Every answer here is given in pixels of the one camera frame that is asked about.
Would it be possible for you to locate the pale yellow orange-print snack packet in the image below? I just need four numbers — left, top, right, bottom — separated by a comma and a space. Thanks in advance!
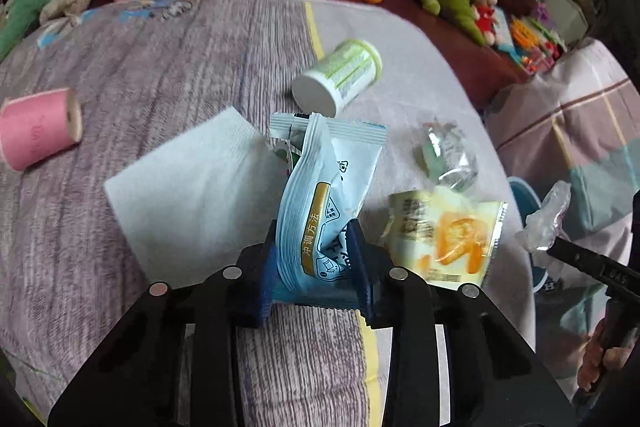
381, 186, 509, 293

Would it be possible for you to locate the white paper tissue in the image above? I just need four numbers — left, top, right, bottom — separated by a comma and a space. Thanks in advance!
104, 107, 296, 278

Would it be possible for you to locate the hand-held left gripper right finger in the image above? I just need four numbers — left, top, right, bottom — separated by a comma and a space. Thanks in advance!
345, 219, 571, 427

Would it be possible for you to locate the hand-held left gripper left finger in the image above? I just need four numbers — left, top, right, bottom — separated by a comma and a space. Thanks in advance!
47, 219, 281, 427

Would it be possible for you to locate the clear green-print plastic wrapper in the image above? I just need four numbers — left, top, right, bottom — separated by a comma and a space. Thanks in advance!
412, 118, 480, 194

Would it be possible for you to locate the person's right hand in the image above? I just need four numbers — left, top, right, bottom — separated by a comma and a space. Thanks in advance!
577, 322, 638, 393

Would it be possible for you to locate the light blue picture book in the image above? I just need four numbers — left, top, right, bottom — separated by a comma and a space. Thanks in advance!
495, 7, 523, 55

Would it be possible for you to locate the light blue powder sachet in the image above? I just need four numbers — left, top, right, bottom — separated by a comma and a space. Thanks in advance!
269, 111, 389, 310

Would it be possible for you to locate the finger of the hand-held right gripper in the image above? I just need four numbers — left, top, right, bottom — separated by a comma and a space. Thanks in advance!
546, 239, 607, 275

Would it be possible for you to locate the plaid pastel blanket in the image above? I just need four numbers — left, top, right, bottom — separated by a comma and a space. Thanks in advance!
485, 38, 640, 378

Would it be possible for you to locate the white bottle with green label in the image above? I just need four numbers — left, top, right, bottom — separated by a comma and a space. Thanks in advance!
292, 39, 383, 118

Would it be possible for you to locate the cardboard box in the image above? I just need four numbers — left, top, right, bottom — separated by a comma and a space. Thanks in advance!
542, 0, 593, 45

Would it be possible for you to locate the brown teddy bear red outfit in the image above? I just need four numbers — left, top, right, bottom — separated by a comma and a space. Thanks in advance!
470, 0, 501, 45

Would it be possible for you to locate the pink paper cup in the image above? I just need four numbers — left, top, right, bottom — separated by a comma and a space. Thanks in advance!
0, 88, 82, 171

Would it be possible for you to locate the teal trash bin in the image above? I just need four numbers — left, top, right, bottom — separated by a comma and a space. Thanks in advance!
506, 176, 557, 294

